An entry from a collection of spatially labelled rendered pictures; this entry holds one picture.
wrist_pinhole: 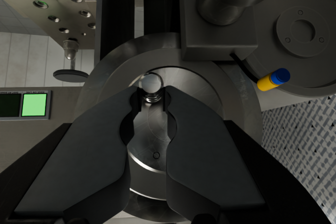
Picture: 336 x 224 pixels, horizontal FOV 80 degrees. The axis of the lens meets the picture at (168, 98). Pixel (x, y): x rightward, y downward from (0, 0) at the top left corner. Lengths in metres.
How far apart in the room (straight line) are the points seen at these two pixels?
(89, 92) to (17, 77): 2.81
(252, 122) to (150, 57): 0.10
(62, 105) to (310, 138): 0.49
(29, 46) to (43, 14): 2.59
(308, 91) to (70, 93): 0.48
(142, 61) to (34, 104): 0.43
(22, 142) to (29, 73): 2.40
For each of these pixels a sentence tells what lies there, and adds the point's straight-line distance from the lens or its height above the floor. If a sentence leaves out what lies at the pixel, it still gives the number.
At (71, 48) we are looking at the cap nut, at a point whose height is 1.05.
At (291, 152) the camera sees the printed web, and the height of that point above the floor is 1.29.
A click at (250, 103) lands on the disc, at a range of 0.18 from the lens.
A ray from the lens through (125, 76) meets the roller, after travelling 0.16.
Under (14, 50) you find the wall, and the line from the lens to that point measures 3.10.
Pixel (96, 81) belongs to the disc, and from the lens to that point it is 0.17.
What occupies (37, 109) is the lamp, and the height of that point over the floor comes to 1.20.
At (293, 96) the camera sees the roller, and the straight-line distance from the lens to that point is 0.20.
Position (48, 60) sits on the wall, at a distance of 2.94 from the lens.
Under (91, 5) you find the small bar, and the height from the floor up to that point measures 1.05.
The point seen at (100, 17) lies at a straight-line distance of 0.20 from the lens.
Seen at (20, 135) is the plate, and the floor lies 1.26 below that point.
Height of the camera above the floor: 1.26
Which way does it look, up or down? 10 degrees down
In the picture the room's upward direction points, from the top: 179 degrees clockwise
